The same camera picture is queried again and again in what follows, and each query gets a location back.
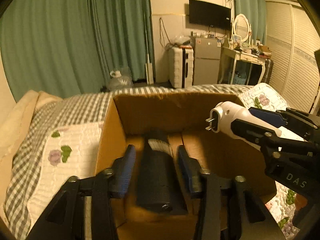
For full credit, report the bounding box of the white oval vanity mirror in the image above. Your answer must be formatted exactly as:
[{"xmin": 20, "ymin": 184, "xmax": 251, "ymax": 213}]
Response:
[{"xmin": 232, "ymin": 14, "xmax": 252, "ymax": 42}]

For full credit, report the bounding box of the green curtain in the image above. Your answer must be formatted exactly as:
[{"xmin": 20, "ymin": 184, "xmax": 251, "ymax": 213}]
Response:
[
  {"xmin": 234, "ymin": 0, "xmax": 267, "ymax": 44},
  {"xmin": 1, "ymin": 0, "xmax": 153, "ymax": 100}
]

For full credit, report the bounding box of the brown cardboard box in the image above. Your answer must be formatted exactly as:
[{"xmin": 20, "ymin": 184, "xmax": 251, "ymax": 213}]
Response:
[{"xmin": 96, "ymin": 92, "xmax": 277, "ymax": 239}]

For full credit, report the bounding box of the white electric screwdriver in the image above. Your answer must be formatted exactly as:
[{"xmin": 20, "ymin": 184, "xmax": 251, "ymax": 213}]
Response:
[{"xmin": 206, "ymin": 101, "xmax": 304, "ymax": 150}]

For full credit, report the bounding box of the white dressing table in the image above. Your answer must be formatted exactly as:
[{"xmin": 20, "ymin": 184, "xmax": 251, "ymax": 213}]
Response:
[{"xmin": 219, "ymin": 47, "xmax": 266, "ymax": 85}]

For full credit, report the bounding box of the black cylindrical device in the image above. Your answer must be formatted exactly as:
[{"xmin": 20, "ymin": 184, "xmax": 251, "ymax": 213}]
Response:
[{"xmin": 136, "ymin": 129, "xmax": 188, "ymax": 216}]

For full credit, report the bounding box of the white suitcase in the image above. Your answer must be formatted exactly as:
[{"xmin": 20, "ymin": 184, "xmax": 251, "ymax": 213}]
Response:
[{"xmin": 168, "ymin": 47, "xmax": 194, "ymax": 88}]

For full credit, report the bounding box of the person's right hand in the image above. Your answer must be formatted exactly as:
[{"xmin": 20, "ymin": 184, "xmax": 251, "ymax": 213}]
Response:
[{"xmin": 295, "ymin": 194, "xmax": 308, "ymax": 211}]

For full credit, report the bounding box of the clear water jug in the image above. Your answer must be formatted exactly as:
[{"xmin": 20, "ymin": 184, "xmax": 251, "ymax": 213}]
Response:
[{"xmin": 107, "ymin": 67, "xmax": 133, "ymax": 91}]

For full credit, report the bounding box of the white floral quilt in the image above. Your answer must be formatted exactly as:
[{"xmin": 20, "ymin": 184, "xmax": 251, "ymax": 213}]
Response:
[{"xmin": 26, "ymin": 82, "xmax": 301, "ymax": 240}]

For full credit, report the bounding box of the silver mini fridge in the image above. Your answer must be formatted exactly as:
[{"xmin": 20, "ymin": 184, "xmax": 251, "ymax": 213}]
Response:
[{"xmin": 193, "ymin": 37, "xmax": 221, "ymax": 85}]

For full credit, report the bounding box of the green curtain right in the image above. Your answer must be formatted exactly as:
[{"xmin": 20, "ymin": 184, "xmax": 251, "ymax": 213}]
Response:
[{"xmin": 234, "ymin": 0, "xmax": 267, "ymax": 44}]

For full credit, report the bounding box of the green curtain left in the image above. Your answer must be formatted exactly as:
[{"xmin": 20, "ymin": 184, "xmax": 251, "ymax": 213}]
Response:
[{"xmin": 1, "ymin": 0, "xmax": 153, "ymax": 100}]

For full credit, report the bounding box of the black wall television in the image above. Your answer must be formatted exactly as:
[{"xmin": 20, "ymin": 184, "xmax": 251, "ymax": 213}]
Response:
[{"xmin": 189, "ymin": 0, "xmax": 231, "ymax": 30}]

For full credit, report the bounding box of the beige pillow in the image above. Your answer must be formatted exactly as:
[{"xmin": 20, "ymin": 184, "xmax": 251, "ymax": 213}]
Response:
[{"xmin": 0, "ymin": 90, "xmax": 62, "ymax": 203}]

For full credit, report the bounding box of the grey checkered bedsheet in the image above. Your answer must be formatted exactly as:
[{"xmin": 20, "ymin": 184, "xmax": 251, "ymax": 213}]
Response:
[{"xmin": 3, "ymin": 83, "xmax": 256, "ymax": 240}]

